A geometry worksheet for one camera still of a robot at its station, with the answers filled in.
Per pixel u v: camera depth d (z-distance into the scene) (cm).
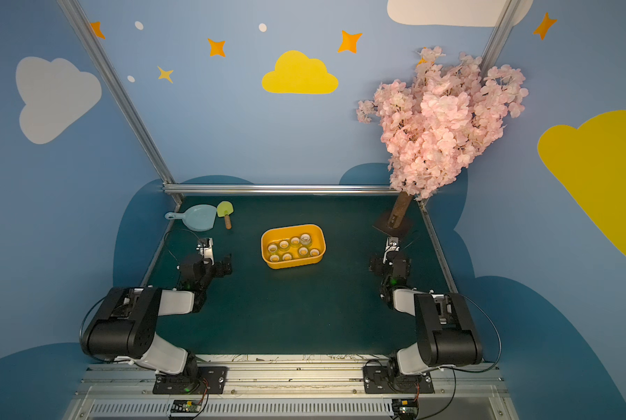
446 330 45
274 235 104
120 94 85
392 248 82
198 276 75
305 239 105
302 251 102
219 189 127
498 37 73
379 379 75
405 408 73
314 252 102
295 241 105
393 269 72
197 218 114
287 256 101
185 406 72
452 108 56
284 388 74
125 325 46
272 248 101
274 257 101
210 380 75
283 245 104
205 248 82
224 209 118
